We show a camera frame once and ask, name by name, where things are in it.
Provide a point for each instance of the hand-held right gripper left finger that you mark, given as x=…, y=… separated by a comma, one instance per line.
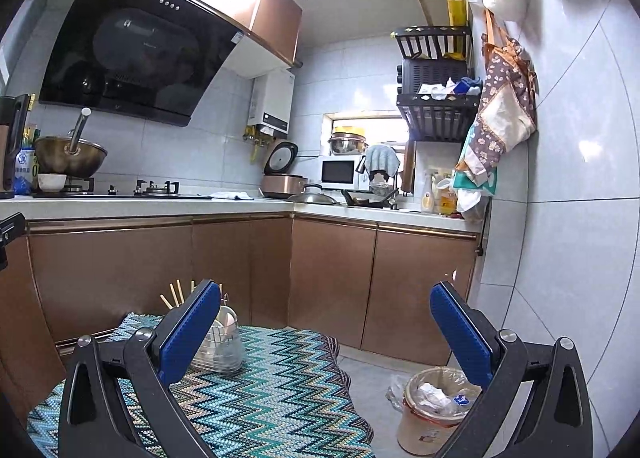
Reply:
x=190, y=338

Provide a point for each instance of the yellow cup on rack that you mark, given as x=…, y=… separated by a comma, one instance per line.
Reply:
x=457, y=8

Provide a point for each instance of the glass cup holder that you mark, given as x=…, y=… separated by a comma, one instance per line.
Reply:
x=222, y=348

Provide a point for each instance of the rice cooker with open lid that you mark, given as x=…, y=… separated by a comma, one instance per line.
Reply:
x=282, y=178

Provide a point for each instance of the trash can with liner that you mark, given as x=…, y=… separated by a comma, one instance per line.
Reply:
x=440, y=413

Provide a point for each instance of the green and white packet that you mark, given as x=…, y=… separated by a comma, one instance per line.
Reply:
x=482, y=180

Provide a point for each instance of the crumpled cloths and bags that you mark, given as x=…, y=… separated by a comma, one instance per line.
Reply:
x=450, y=88

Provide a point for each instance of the white and blue salt bag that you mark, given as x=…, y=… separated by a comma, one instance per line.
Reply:
x=26, y=165

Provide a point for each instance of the copper lower cabinets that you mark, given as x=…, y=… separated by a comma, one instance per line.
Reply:
x=325, y=278

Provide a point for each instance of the black frying pan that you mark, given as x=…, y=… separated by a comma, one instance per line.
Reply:
x=367, y=202

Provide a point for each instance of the yellow detergent bottle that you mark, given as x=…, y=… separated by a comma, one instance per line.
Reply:
x=445, y=200

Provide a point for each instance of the white microwave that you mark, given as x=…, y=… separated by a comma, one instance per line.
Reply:
x=340, y=173

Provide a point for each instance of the white cloth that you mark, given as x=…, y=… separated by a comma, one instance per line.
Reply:
x=232, y=195

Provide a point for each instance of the steel pan lid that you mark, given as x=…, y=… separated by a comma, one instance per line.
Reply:
x=312, y=196

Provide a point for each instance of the wooden rolling pin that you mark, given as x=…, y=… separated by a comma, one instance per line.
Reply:
x=426, y=13

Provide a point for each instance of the wooden cutting board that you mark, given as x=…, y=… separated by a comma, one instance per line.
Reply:
x=409, y=168

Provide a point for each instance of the grey-blue towel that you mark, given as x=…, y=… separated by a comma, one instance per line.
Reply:
x=382, y=158

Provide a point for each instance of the yellow gas pipe valves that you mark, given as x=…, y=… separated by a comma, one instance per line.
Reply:
x=256, y=140

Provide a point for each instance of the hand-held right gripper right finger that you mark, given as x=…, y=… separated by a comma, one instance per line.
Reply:
x=460, y=333

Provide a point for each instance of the white spray bottle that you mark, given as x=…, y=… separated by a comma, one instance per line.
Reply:
x=427, y=198

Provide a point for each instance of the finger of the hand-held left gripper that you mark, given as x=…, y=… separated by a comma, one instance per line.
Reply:
x=11, y=229

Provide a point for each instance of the black gas stove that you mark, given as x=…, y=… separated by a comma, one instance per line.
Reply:
x=125, y=192

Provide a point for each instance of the steel pot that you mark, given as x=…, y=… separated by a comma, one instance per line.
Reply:
x=347, y=144

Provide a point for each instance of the black range hood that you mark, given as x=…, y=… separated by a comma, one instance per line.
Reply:
x=140, y=53

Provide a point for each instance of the floral apron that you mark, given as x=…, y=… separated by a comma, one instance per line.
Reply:
x=500, y=108

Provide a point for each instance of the white water heater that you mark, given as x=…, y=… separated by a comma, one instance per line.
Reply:
x=272, y=100

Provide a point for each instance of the black dish rack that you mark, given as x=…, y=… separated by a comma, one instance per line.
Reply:
x=435, y=118

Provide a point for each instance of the black toaster oven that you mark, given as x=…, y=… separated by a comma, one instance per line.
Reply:
x=425, y=73

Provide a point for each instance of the zigzag patterned cloth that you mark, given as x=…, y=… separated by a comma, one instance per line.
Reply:
x=270, y=388

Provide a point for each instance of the white plastic bag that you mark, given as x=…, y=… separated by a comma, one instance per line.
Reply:
x=470, y=203

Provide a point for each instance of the white bowl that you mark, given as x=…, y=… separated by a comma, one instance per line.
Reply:
x=52, y=182

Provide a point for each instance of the white spoon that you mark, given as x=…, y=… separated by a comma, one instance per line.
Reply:
x=228, y=323

